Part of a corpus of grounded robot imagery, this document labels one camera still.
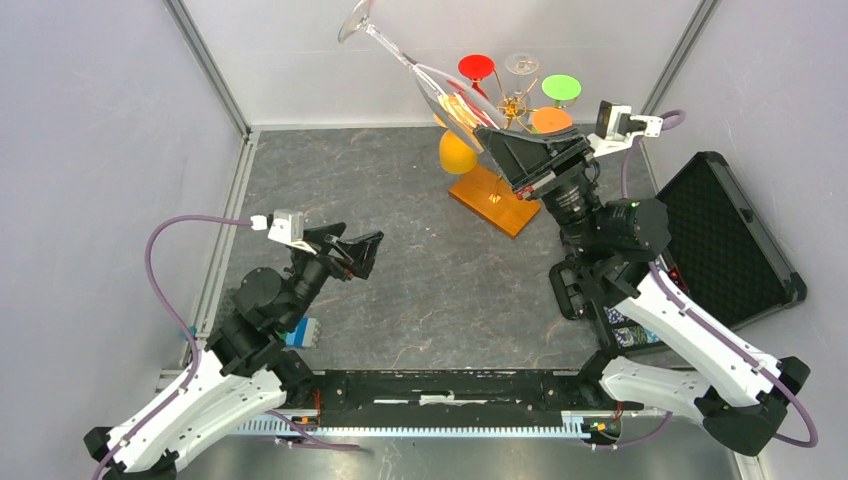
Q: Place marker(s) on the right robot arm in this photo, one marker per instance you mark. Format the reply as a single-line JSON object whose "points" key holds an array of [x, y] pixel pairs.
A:
{"points": [[739, 394]]}

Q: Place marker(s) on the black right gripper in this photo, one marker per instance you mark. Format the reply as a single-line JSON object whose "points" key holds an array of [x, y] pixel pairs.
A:
{"points": [[538, 159]]}

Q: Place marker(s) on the orange wine glass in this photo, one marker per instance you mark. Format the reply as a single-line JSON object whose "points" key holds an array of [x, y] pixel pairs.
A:
{"points": [[547, 120]]}

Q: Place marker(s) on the blue green toy brick block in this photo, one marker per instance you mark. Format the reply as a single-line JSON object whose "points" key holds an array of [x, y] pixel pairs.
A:
{"points": [[305, 335]]}

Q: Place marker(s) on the black poker chip case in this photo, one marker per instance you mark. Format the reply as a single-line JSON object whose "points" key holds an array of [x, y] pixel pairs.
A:
{"points": [[700, 228]]}

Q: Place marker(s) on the yellow wine glass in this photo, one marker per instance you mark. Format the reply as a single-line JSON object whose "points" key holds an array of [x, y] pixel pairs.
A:
{"points": [[455, 156]]}

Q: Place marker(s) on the green wine glass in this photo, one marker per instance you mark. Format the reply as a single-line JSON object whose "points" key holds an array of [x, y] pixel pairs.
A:
{"points": [[562, 89]]}

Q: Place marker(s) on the clear wine glass on rack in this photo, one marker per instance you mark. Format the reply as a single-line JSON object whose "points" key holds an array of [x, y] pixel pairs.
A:
{"points": [[523, 70]]}

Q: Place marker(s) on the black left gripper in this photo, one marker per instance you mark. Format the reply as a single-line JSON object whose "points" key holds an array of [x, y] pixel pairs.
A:
{"points": [[360, 253]]}

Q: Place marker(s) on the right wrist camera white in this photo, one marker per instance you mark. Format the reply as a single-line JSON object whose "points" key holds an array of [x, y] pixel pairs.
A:
{"points": [[617, 127]]}

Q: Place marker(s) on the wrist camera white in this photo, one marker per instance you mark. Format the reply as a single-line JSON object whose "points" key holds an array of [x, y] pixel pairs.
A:
{"points": [[285, 227], [617, 127]]}

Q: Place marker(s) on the clear champagne flute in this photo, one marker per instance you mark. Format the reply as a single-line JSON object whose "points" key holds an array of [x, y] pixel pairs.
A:
{"points": [[455, 103]]}

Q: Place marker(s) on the gold wire rack wooden base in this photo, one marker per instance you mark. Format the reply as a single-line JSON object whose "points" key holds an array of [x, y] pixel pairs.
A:
{"points": [[487, 193]]}

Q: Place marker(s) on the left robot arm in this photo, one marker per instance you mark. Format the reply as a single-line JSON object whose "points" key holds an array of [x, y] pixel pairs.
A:
{"points": [[244, 368]]}

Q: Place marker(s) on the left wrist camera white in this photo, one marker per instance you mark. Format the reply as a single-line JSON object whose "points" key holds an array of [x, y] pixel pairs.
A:
{"points": [[285, 227]]}

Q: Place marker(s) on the red wine glass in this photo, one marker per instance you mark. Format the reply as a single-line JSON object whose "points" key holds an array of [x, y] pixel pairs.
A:
{"points": [[476, 68]]}

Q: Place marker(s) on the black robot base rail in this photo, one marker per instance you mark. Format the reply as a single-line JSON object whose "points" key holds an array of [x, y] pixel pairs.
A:
{"points": [[447, 399]]}

